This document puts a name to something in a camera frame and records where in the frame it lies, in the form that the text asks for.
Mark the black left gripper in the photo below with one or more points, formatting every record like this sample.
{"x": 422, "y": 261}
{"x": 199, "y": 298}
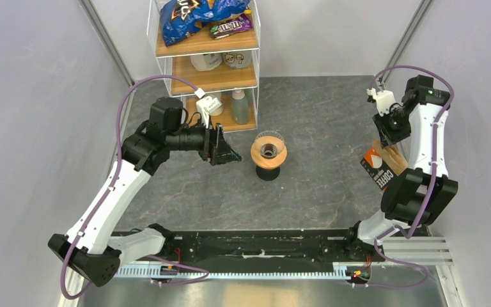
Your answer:
{"x": 217, "y": 149}

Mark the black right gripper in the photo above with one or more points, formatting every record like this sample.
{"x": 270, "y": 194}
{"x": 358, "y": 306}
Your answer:
{"x": 387, "y": 137}

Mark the wooden ring dripper holder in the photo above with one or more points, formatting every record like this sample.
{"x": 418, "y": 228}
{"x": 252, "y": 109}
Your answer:
{"x": 268, "y": 163}

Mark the clear glass dripper cone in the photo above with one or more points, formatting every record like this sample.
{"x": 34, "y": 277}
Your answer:
{"x": 269, "y": 144}

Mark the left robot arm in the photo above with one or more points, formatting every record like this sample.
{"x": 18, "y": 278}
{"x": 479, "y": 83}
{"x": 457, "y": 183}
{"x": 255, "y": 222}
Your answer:
{"x": 89, "y": 247}

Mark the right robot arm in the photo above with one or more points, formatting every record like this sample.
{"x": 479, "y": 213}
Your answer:
{"x": 419, "y": 194}

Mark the brown paper coffee filters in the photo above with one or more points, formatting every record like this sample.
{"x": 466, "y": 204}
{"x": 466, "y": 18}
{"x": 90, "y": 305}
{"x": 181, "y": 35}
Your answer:
{"x": 391, "y": 156}

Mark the orange coffee filter box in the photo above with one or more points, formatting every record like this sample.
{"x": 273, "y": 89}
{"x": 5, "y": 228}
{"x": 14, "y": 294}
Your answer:
{"x": 378, "y": 170}

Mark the white patterned cup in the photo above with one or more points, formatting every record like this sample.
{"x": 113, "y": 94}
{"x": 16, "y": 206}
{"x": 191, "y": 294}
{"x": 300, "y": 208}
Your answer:
{"x": 216, "y": 107}

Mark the green spray bottle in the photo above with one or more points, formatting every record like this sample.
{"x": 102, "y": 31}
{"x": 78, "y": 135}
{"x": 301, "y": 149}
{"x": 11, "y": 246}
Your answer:
{"x": 239, "y": 107}

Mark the white cartoon mug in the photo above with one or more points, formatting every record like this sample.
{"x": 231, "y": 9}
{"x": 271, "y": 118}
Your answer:
{"x": 237, "y": 60}

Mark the purple candy bag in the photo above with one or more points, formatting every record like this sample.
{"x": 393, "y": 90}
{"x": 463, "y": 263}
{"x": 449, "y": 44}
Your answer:
{"x": 230, "y": 27}

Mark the blue chips bag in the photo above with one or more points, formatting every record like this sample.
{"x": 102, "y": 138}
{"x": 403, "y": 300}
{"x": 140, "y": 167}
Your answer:
{"x": 182, "y": 19}

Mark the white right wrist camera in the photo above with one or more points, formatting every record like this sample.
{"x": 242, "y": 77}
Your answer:
{"x": 383, "y": 99}

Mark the white wire wooden shelf rack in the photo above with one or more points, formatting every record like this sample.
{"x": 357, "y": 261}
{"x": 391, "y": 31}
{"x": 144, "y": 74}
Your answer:
{"x": 218, "y": 67}

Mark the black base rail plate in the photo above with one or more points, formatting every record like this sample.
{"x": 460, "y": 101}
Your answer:
{"x": 263, "y": 251}

